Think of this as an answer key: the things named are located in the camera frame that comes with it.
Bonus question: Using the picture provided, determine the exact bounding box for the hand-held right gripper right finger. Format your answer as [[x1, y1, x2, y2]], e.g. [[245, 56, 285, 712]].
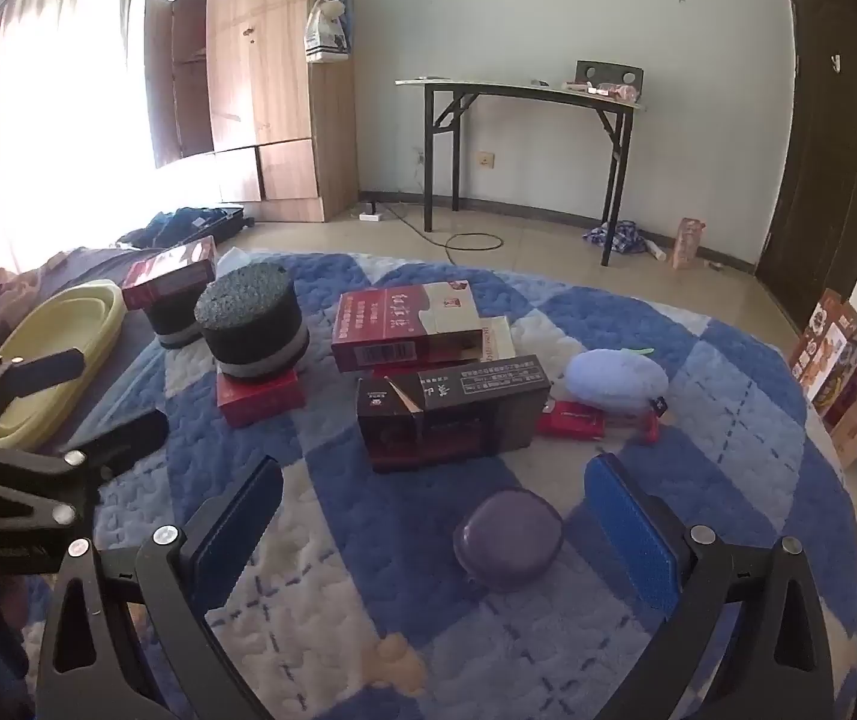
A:
[[584, 453, 838, 720]]

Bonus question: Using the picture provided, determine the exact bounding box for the blue checkered fleece blanket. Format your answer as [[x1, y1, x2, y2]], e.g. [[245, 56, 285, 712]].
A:
[[23, 251, 857, 720]]

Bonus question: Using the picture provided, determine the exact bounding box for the grey chair back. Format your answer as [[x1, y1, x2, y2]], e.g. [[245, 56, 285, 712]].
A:
[[575, 60, 646, 95]]

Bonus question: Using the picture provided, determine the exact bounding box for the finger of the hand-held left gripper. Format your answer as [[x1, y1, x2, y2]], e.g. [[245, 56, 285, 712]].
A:
[[0, 411, 170, 532], [0, 349, 91, 430]]

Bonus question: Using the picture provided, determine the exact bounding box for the black folding table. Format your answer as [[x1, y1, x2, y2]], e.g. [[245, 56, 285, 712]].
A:
[[395, 77, 650, 269]]

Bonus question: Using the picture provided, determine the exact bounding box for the large black foam cylinder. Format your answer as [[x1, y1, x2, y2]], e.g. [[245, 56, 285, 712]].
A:
[[194, 262, 311, 382]]

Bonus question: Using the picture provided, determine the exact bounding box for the wooden wardrobe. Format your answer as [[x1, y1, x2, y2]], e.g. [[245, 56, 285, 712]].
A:
[[143, 0, 360, 224]]

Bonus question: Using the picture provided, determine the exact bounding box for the colourful printed cardboard box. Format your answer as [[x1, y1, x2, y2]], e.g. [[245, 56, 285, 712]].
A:
[[788, 289, 857, 421]]

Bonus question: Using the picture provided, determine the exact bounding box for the blue checkered cloth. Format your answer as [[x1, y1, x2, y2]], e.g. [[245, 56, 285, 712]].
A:
[[582, 220, 650, 254]]

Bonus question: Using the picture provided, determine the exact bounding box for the pale yellow plastic basin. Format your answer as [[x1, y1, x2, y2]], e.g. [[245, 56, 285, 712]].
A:
[[0, 279, 128, 452]]

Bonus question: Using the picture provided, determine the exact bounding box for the black floor cable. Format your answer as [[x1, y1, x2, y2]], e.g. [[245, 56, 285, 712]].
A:
[[379, 202, 506, 253]]

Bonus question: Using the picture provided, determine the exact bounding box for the dark clothes pile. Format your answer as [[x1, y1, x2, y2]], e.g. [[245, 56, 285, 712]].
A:
[[117, 206, 255, 250]]

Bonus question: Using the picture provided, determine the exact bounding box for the red carton with barcode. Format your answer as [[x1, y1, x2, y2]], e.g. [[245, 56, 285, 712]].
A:
[[330, 281, 483, 374]]

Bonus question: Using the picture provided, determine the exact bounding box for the red and white curtain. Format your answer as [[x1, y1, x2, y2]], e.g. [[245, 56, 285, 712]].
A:
[[0, 0, 146, 301]]

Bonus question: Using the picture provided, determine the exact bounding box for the red and clear plastic tube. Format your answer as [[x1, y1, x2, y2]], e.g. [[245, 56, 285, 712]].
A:
[[537, 400, 661, 445]]

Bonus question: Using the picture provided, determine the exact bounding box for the dark red carton gold end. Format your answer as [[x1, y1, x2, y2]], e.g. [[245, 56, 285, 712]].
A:
[[122, 235, 218, 310]]

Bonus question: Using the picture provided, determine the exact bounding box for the white plastic bag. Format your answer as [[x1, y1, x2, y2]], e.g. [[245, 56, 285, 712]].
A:
[[304, 0, 350, 65]]

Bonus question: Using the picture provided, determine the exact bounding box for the pink paper carton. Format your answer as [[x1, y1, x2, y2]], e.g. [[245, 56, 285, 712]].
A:
[[672, 217, 706, 271]]

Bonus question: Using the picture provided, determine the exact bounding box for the small black foam cylinder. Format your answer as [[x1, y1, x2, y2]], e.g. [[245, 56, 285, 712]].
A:
[[145, 298, 212, 351]]

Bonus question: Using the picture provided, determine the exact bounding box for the lavender plush pouch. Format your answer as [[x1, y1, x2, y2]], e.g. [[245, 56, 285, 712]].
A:
[[563, 346, 670, 415]]

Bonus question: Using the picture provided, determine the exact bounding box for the purple round zipper case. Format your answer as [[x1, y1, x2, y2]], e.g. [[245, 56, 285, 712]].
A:
[[452, 489, 566, 590]]

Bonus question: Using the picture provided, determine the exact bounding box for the small bright red box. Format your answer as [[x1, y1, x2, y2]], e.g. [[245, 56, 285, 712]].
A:
[[216, 370, 306, 430]]

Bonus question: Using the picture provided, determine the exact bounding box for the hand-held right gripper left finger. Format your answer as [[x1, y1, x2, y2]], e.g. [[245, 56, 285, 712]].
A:
[[27, 456, 284, 720]]

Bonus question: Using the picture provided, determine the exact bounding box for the dark brown and red carton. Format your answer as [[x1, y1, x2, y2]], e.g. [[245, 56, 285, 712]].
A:
[[355, 355, 553, 475]]

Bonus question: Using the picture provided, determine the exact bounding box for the pink snack packet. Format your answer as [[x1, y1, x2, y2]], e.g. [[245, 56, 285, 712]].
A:
[[563, 79, 643, 102]]

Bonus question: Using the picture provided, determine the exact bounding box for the dark brown door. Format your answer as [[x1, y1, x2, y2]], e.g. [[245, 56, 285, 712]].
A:
[[754, 0, 857, 331]]

